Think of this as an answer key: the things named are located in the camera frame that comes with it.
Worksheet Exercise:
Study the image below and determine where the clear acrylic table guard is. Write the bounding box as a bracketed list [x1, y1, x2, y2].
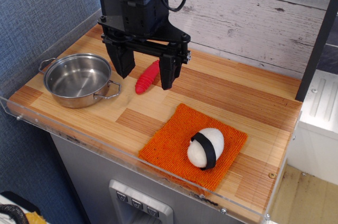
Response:
[3, 4, 315, 223]

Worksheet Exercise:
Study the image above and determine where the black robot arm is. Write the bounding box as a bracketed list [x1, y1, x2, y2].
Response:
[98, 0, 191, 90]

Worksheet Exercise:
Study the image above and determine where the black right upright post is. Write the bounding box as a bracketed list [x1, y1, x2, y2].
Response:
[295, 0, 337, 102]

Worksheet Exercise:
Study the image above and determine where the red handled metal spoon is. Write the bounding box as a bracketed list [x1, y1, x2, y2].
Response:
[135, 60, 159, 95]

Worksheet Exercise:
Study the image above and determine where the orange knitted rag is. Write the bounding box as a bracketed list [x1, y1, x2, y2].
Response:
[139, 104, 248, 191]

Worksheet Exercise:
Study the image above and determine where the silver dispenser button panel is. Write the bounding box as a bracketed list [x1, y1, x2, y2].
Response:
[109, 180, 174, 223]

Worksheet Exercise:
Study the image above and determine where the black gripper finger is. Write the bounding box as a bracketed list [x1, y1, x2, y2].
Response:
[159, 54, 182, 90]
[105, 42, 136, 79]

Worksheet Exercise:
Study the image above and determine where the white side counter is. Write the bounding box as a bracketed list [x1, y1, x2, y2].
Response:
[287, 70, 337, 184]

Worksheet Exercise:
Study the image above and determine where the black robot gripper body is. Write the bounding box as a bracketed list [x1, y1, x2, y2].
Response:
[98, 0, 191, 64]

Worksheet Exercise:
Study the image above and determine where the white plush sushi black band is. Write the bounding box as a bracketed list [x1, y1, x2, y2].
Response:
[187, 128, 224, 171]

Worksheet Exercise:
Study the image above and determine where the grey toy fridge cabinet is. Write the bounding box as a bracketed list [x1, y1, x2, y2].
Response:
[52, 135, 260, 223]

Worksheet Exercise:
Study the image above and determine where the yellow black object bottom left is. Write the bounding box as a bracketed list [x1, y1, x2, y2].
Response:
[1, 191, 48, 223]

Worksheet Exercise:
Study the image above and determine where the silver steel pot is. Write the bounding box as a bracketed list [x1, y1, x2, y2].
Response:
[39, 53, 121, 108]

